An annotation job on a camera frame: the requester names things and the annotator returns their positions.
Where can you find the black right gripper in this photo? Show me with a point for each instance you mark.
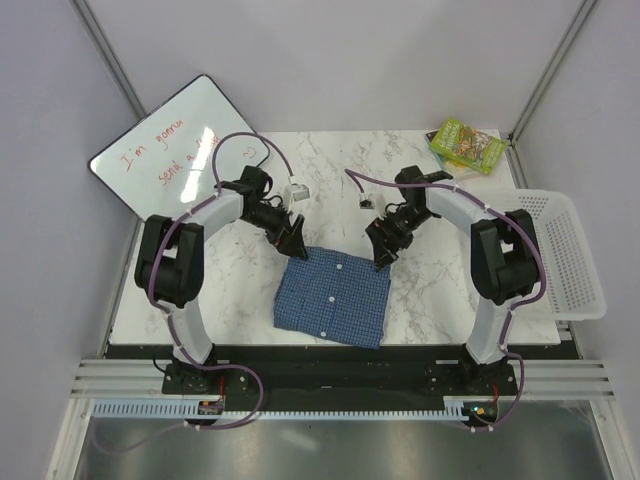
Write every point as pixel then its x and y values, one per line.
pixel 381 229

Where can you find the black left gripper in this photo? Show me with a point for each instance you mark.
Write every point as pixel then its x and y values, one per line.
pixel 287 239

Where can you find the blue checked long sleeve shirt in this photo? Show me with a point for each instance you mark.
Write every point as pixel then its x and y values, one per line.
pixel 334 296

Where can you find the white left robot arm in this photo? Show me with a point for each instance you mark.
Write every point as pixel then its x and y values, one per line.
pixel 171 260

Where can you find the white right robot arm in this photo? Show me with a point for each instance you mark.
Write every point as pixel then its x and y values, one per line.
pixel 505 261

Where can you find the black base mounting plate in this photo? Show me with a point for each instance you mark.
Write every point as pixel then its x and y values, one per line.
pixel 323 378

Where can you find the green illustrated book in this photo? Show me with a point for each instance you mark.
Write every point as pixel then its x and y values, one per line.
pixel 463 151

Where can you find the whiteboard with red writing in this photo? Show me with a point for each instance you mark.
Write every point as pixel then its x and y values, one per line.
pixel 164 164

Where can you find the white perforated plastic basket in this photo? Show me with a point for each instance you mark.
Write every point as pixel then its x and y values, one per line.
pixel 574 291

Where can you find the white slotted cable duct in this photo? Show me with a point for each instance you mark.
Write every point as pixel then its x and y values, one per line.
pixel 197 410

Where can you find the aluminium frame rails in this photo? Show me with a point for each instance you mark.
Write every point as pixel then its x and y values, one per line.
pixel 563 422

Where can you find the left grey corner post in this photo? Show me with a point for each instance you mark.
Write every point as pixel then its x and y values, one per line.
pixel 109 56

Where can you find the grey corner post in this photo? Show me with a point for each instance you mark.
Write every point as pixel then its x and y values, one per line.
pixel 109 56
pixel 568 39

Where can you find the right grey corner post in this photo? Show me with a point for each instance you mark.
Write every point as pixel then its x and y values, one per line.
pixel 568 39

